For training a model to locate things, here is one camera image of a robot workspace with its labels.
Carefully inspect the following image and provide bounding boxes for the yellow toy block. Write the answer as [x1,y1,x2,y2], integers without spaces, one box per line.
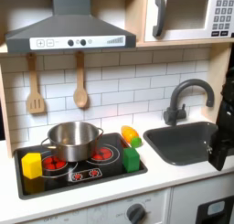
[20,152,43,180]

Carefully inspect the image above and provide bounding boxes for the grey sink basin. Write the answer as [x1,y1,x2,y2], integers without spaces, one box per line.
[143,121,234,166]

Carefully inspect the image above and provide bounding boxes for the white toy microwave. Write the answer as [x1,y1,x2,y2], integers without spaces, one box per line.
[144,0,234,43]

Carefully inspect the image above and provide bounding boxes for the steel pot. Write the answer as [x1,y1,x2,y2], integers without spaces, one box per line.
[40,121,105,163]

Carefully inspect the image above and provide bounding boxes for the wooden spoon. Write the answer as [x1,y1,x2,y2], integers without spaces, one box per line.
[72,50,90,109]

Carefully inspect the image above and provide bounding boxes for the black toy stove top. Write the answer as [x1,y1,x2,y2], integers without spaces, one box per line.
[13,132,149,200]

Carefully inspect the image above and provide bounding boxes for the grey oven knob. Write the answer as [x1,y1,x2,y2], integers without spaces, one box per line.
[126,203,147,224]

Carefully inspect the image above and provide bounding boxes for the grey range hood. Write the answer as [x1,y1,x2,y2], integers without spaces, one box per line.
[5,0,137,55]

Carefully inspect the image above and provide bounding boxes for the grey tap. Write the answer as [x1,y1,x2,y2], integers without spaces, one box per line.
[163,78,216,126]

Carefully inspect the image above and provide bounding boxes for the orange toy carrot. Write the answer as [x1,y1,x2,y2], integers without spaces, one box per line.
[120,125,144,149]

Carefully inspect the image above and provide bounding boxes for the green toy block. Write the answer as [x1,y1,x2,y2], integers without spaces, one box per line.
[122,146,141,174]

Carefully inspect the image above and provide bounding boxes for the black cabinet handle panel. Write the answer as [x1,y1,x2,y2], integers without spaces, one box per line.
[195,195,234,224]

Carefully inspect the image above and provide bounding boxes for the wooden slotted spatula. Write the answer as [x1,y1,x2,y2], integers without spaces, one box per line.
[25,52,47,115]

